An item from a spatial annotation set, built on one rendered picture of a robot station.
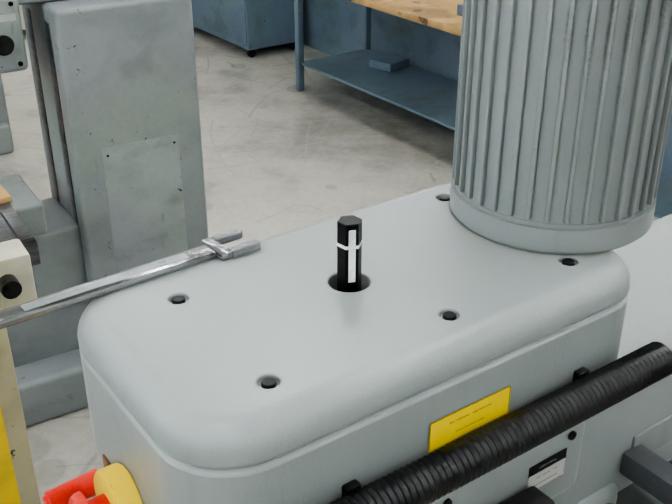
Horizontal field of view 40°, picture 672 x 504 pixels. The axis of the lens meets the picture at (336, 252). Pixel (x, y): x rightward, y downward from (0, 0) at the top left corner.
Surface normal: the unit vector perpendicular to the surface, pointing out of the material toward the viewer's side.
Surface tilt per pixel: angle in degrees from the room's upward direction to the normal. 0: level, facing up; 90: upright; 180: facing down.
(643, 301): 0
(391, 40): 90
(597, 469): 90
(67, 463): 0
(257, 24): 90
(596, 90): 90
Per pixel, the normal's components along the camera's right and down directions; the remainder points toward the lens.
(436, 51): -0.82, 0.27
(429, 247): 0.00, -0.88
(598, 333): 0.58, 0.38
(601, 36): -0.02, 0.47
